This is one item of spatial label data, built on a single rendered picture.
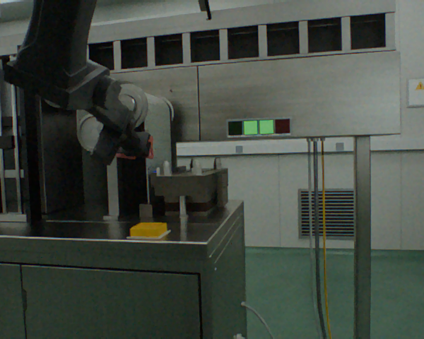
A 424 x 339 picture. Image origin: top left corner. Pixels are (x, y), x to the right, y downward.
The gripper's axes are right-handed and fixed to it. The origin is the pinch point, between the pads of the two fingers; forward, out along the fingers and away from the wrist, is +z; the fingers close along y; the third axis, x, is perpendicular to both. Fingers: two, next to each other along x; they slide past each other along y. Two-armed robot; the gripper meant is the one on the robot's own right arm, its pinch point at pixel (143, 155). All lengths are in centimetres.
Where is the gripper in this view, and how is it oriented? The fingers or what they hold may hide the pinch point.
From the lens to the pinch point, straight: 108.9
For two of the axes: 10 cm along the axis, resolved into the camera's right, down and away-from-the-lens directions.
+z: 2.3, 4.0, 8.9
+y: 9.7, 0.2, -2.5
